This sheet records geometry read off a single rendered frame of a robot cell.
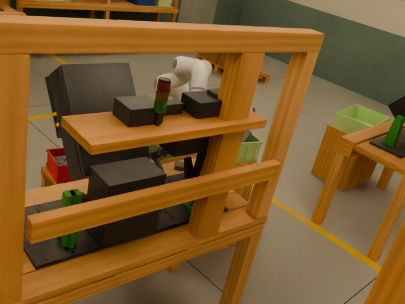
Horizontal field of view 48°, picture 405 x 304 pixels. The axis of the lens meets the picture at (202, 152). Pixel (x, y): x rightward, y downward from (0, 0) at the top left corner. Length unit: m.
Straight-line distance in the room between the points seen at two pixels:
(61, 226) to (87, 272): 0.40
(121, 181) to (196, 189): 0.33
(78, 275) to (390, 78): 7.86
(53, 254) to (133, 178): 0.48
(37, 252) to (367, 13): 8.14
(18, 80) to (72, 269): 0.93
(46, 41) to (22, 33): 0.07
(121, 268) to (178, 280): 1.34
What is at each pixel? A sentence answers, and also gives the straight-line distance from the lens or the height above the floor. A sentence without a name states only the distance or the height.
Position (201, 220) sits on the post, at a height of 1.00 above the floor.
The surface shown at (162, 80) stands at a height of 1.73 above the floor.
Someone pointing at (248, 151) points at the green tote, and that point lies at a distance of 3.38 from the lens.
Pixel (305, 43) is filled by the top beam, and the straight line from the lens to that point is 2.23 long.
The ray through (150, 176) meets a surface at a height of 1.24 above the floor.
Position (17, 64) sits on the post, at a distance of 1.45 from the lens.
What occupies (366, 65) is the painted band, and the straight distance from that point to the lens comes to 9.40.
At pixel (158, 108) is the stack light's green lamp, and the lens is 1.80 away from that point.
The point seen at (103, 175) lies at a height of 1.24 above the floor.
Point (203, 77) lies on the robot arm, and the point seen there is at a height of 1.57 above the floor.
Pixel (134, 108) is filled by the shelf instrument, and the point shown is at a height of 1.61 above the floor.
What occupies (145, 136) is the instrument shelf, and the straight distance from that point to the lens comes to 1.74.
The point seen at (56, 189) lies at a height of 0.90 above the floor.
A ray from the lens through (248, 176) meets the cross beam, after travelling 2.26.
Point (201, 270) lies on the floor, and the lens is 3.56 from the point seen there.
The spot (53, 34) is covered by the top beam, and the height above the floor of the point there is 1.91.
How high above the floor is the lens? 2.28
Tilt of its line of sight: 26 degrees down
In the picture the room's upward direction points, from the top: 13 degrees clockwise
